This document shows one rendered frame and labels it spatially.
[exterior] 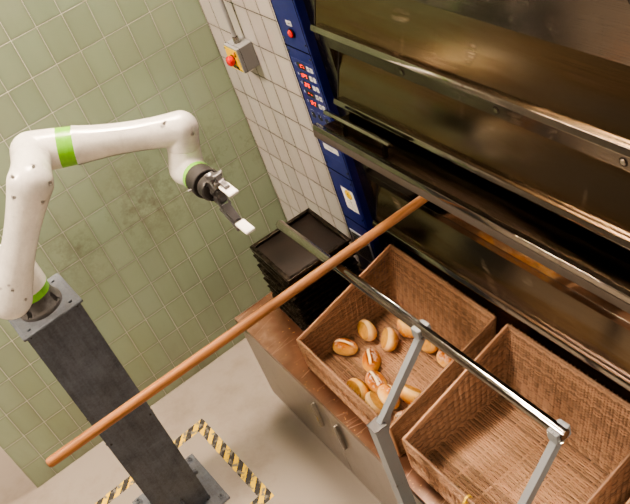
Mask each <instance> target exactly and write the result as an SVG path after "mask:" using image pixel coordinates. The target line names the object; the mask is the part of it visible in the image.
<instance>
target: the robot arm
mask: <svg viewBox="0 0 630 504"><path fill-rule="evenodd" d="M158 148H166V149H167V154H168V165H169V173H170V176H171V177H172V179H173V180H174V181H175V182H176V183H178V184H180V185H183V186H185V187H187V188H188V189H189V190H188V192H193V193H194V194H195V195H196V196H197V197H199V198H202V199H205V200H207V201H214V202H215V203H217V204H218V206H219V207H220V208H219V210H220V211H221V212H222V213H223V214H224V215H225V216H226V218H227V219H228V220H229V221H230V222H231V224H232V225H233V226H234V227H235V229H236V230H237V231H240V230H241V231H242V232H244V233H245V234H246V235H249V234H250V233H252V232H253V231H255V230H256V229H255V228H254V227H253V226H252V225H251V224H249V223H248V222H247V221H246V220H245V219H241V217H240V216H239V215H238V213H237V212H236V211H235V209H234V208H233V206H232V205H231V201H230V200H229V198H228V197H230V198H232V197H233V196H235V195H236V194H238V193H239V190H237V189H236V188H235V187H233V186H232V185H231V184H230V183H228V182H227V181H225V179H224V178H222V177H221V176H222V170H219V171H216V170H215V169H214V168H213V169H212V168H211V167H210V166H208V165H207V164H206V163H205V162H204V160H203V156H202V152H201V147H200V139H199V126H198V122H197V120H196V118H195V117H194V116H193V115H192V114H191V113H189V112H187V111H183V110H177V111H173V112H170V113H166V114H162V115H158V116H154V117H150V118H144V119H138V120H132V121H126V122H118V123H109V124H97V125H70V126H68V127H57V128H47V129H39V130H32V131H25V132H22V133H20V134H19V135H17V136H16V137H15V138H14V139H13V141H12V143H11V145H10V161H11V164H10V169H9V172H8V174H7V178H6V208H5V220H4V228H3V235H2V241H1V244H0V318H1V319H5V320H14V319H17V318H21V319H22V320H23V321H26V322H35V321H39V320H41V319H44V318H46V317H47V316H49V315H50V314H52V313H53V312H54V311H55V310H56V309H57V308H58V306H59V305H60V303H61V301H62V294H61V292H60V290H59V289H58V288H56V287H54V286H52V285H50V284H49V282H48V281H47V277H46V275H45V274H44V272H43V271H42V269H41V268H40V267H39V265H38V264H37V262H36V261H35V257H36V251H37V245H38V240H39V235H40V231H41V227H42V223H43V219H44V216H45V213H46V209H47V206H48V203H49V201H50V198H51V195H52V192H53V190H54V177H53V173H52V170H56V169H61V168H65V167H70V166H74V165H78V164H79V165H82V164H85V163H89V162H92V161H96V160H100V159H103V158H108V157H112V156H116V155H121V154H126V153H132V152H138V151H145V150H154V149H158ZM227 196H228V197H227ZM226 201H228V203H226V204H224V203H225V202H226Z"/></svg>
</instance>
